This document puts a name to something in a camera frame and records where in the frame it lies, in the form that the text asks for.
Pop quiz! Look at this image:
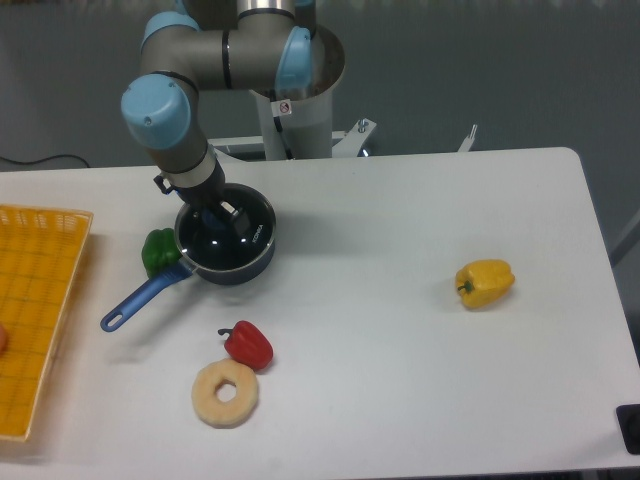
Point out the black cable on pedestal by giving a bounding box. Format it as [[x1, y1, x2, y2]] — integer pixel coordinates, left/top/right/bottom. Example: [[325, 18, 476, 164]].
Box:
[[269, 88, 294, 161]]

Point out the red bell pepper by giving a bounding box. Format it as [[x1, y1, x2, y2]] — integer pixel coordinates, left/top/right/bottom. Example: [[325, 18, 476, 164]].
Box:
[[217, 320, 274, 371]]

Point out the black device at table edge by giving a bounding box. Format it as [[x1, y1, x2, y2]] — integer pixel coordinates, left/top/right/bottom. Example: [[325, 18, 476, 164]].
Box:
[[616, 404, 640, 455]]

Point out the beige donut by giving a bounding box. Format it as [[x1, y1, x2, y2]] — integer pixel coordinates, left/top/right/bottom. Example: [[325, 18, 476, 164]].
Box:
[[191, 359, 259, 428]]

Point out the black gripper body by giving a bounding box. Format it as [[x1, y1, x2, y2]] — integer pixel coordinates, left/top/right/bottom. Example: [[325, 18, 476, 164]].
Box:
[[153, 160, 226, 210]]

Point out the dark blue saucepan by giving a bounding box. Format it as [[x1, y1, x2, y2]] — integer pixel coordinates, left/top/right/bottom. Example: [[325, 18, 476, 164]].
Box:
[[100, 253, 273, 332]]

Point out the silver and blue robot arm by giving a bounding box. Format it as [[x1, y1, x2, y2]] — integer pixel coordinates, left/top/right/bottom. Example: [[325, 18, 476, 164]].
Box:
[[121, 1, 315, 236]]

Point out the yellow bell pepper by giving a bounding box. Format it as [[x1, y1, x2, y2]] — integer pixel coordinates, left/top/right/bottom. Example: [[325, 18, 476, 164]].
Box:
[[455, 259, 515, 309]]

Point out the white metal base frame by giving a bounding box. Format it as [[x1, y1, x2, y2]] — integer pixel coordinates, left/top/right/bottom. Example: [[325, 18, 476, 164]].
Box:
[[207, 117, 479, 164]]

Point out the black cable on floor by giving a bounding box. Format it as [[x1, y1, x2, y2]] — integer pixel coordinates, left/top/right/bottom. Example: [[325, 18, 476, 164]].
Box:
[[0, 154, 92, 168]]

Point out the glass lid with blue knob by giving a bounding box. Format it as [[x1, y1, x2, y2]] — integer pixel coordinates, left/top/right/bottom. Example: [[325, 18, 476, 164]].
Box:
[[175, 183, 276, 272]]

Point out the yellow woven basket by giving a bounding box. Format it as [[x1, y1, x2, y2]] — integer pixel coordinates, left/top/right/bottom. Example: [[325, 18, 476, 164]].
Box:
[[1, 204, 93, 442]]

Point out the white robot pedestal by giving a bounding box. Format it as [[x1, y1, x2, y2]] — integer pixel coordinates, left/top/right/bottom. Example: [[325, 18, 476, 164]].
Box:
[[252, 24, 345, 160]]

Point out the green bell pepper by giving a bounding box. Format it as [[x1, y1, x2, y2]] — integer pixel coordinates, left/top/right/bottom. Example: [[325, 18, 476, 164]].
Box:
[[141, 228, 182, 278]]

